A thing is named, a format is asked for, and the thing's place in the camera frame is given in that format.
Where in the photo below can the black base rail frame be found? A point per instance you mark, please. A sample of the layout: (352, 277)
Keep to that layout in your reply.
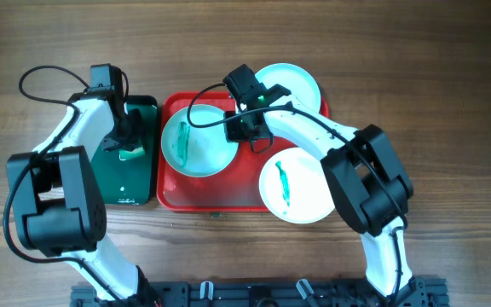
(419, 291)

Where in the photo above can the white plate green smear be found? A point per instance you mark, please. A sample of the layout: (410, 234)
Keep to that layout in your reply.
(196, 152)

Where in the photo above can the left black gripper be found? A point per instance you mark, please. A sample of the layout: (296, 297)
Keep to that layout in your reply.
(110, 143)

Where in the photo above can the red plastic tray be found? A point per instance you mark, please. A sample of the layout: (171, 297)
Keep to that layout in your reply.
(233, 189)

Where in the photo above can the white plate top right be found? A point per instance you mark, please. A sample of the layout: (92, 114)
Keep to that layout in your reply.
(296, 79)

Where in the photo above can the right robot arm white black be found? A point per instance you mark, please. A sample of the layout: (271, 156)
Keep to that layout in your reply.
(367, 182)

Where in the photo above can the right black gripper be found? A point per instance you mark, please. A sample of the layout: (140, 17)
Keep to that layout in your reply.
(233, 134)

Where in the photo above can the green yellow sponge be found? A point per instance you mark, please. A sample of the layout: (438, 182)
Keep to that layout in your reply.
(133, 153)

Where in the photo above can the white plate bottom right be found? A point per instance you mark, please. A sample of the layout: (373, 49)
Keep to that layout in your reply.
(293, 187)

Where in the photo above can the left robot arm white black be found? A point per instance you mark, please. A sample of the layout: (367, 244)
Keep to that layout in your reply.
(55, 212)

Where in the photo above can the dark green tray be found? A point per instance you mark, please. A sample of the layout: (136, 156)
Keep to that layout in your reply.
(124, 178)

